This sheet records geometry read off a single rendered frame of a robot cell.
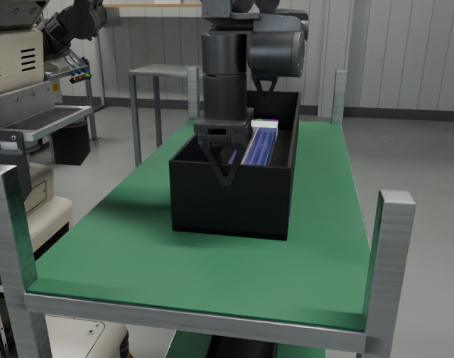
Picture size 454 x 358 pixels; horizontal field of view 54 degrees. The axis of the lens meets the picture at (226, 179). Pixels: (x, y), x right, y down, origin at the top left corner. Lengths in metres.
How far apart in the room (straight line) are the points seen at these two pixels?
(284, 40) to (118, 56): 5.54
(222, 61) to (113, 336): 1.16
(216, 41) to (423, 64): 5.14
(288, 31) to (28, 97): 0.67
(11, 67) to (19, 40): 0.06
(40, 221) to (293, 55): 0.77
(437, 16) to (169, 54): 3.10
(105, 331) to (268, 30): 1.22
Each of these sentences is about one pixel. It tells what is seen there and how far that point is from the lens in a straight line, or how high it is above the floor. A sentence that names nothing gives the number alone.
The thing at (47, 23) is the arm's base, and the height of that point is 1.22.
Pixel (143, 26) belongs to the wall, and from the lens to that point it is 5.87.
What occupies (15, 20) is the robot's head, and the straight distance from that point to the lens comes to 1.06.
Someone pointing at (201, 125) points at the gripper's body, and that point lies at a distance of 0.55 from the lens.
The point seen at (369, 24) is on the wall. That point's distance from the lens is 5.50.
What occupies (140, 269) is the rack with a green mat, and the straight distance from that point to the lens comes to 0.59.
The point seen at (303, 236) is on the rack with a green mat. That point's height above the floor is 0.95.
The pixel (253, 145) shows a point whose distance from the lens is 0.92.
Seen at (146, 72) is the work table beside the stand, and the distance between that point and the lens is 3.46.
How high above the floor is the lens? 1.27
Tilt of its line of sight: 22 degrees down
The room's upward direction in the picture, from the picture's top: straight up
